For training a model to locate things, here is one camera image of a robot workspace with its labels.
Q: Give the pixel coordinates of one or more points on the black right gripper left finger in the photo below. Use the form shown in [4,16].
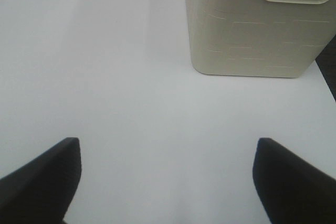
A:
[42,190]

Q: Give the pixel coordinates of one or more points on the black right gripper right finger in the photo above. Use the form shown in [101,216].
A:
[290,189]

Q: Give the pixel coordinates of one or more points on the beige plastic storage bin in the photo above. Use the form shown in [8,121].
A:
[258,38]

